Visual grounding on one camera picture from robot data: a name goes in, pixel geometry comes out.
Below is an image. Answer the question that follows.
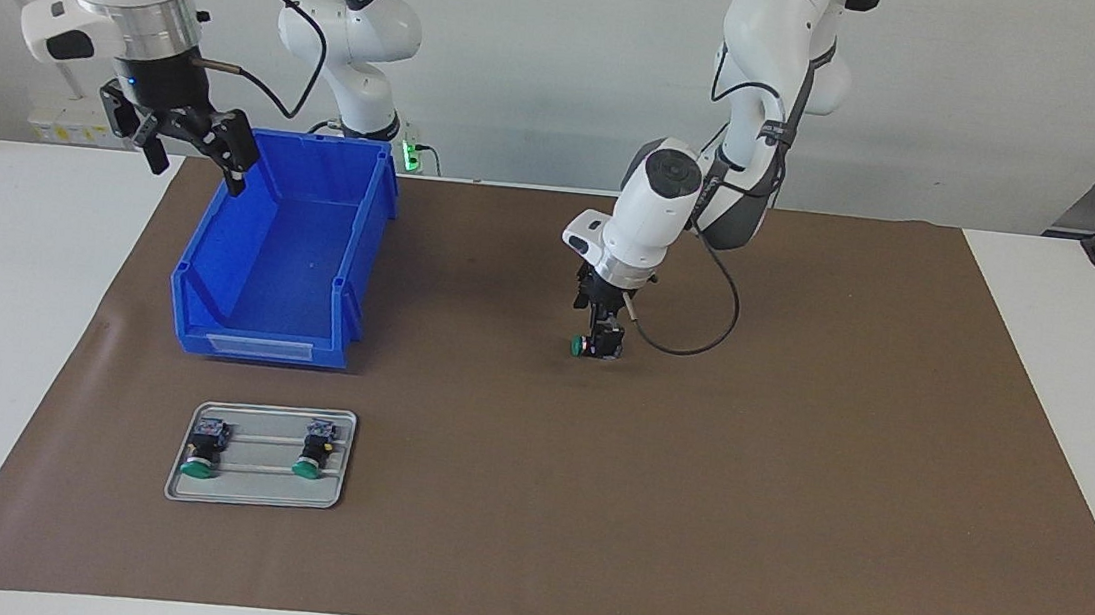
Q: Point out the white wall socket panel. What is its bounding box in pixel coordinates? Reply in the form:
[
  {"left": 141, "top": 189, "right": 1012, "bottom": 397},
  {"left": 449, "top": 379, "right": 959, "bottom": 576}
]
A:
[{"left": 26, "top": 92, "right": 131, "bottom": 152}]

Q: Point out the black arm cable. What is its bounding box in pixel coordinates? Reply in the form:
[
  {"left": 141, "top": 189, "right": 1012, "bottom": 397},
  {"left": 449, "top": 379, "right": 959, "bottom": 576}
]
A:
[
  {"left": 187, "top": 0, "right": 334, "bottom": 123},
  {"left": 619, "top": 31, "right": 795, "bottom": 365}
]

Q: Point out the green push button switch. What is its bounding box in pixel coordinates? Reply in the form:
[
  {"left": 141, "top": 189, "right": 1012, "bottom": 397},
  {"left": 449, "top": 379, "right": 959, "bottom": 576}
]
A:
[
  {"left": 179, "top": 416, "right": 233, "bottom": 483},
  {"left": 291, "top": 416, "right": 340, "bottom": 482},
  {"left": 569, "top": 325, "right": 626, "bottom": 364}
]

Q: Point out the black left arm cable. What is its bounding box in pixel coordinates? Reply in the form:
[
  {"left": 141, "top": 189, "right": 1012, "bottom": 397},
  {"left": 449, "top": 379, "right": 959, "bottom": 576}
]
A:
[{"left": 619, "top": 31, "right": 795, "bottom": 365}]

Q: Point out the brown table mat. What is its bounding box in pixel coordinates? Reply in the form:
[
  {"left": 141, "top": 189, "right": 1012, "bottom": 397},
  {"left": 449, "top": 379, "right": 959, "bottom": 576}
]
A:
[{"left": 0, "top": 132, "right": 1095, "bottom": 615}]

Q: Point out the white box with green light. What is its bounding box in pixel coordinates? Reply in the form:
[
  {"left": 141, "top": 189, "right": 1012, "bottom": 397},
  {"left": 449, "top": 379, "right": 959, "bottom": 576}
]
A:
[{"left": 396, "top": 118, "right": 444, "bottom": 177}]

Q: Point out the blue plastic storage bin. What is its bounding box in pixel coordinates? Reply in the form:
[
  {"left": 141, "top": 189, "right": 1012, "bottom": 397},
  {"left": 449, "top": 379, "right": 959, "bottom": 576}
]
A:
[{"left": 163, "top": 120, "right": 406, "bottom": 375}]

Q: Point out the grey metal tray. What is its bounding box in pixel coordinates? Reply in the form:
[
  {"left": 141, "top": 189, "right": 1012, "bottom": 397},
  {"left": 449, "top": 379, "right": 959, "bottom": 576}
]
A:
[{"left": 163, "top": 395, "right": 359, "bottom": 518}]

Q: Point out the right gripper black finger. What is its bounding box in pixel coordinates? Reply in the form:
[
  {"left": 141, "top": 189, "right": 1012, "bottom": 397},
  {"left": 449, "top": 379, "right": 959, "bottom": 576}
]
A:
[
  {"left": 93, "top": 82, "right": 179, "bottom": 178},
  {"left": 172, "top": 102, "right": 267, "bottom": 199}
]

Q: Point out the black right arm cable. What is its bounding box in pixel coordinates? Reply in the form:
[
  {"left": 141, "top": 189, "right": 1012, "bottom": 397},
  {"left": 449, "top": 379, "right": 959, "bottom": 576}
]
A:
[{"left": 187, "top": 0, "right": 334, "bottom": 123}]

